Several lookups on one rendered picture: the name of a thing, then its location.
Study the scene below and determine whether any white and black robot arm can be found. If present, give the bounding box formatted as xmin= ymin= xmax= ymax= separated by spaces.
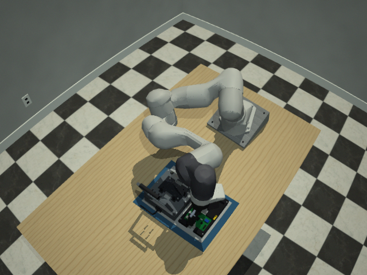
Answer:
xmin=142 ymin=68 xmax=256 ymax=206

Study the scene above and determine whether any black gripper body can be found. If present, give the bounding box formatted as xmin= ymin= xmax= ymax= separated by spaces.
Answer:
xmin=192 ymin=202 xmax=210 ymax=213

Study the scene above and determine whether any green circuit board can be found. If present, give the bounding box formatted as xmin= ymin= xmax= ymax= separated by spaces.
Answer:
xmin=184 ymin=207 xmax=212 ymax=231

